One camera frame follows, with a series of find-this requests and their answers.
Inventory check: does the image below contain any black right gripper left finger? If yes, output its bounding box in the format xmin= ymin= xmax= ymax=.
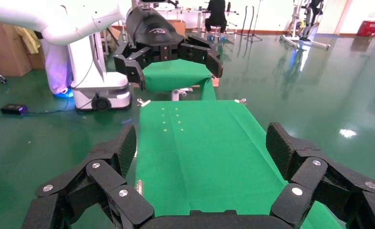
xmin=21 ymin=123 xmax=155 ymax=229

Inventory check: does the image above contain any large brown cardboard box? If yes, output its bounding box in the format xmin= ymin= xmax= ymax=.
xmin=0 ymin=20 xmax=32 ymax=77

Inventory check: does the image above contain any white and black exercise machine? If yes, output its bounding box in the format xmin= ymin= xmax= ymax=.
xmin=280 ymin=0 xmax=332 ymax=50

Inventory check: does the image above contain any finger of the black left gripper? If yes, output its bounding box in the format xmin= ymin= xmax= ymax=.
xmin=113 ymin=41 xmax=151 ymax=91
xmin=178 ymin=34 xmax=224 ymax=79

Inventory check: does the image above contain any black power adapter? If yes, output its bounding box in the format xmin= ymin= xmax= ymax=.
xmin=0 ymin=104 xmax=29 ymax=115

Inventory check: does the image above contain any yellow cloth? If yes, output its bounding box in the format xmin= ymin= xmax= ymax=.
xmin=13 ymin=27 xmax=41 ymax=54

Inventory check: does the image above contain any low brown cardboard box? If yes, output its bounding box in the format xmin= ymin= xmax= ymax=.
xmin=26 ymin=44 xmax=46 ymax=70

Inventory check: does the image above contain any small open cardboard box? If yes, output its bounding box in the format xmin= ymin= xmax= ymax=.
xmin=166 ymin=19 xmax=186 ymax=37

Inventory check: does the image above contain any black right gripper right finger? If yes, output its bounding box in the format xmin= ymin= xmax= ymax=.
xmin=265 ymin=122 xmax=375 ymax=229

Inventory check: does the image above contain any thin black floor cable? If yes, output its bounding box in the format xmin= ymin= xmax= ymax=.
xmin=0 ymin=94 xmax=78 ymax=119

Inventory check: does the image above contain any black tripod stand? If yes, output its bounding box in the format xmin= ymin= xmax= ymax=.
xmin=237 ymin=0 xmax=264 ymax=42

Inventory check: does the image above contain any small green table cloth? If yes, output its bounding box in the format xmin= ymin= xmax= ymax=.
xmin=141 ymin=59 xmax=216 ymax=101

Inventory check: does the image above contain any large green table cloth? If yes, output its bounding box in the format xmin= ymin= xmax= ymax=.
xmin=135 ymin=100 xmax=344 ymax=229

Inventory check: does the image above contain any person in white coverall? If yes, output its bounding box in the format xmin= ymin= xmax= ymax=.
xmin=40 ymin=39 xmax=73 ymax=99

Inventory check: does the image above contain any white table leg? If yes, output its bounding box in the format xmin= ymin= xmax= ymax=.
xmin=171 ymin=87 xmax=194 ymax=102

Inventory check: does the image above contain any seated person in black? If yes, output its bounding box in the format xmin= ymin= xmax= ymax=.
xmin=204 ymin=0 xmax=229 ymax=42

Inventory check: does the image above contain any red box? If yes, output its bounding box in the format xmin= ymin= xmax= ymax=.
xmin=357 ymin=20 xmax=375 ymax=37

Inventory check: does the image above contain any white work table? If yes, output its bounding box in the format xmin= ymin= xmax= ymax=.
xmin=154 ymin=6 xmax=240 ymax=34

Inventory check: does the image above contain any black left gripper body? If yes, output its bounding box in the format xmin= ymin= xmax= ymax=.
xmin=125 ymin=6 xmax=185 ymax=62

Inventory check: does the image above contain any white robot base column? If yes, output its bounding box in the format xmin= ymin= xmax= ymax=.
xmin=68 ymin=33 xmax=132 ymax=111

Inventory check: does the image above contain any round stool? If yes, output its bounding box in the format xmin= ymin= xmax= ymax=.
xmin=211 ymin=25 xmax=226 ymax=42

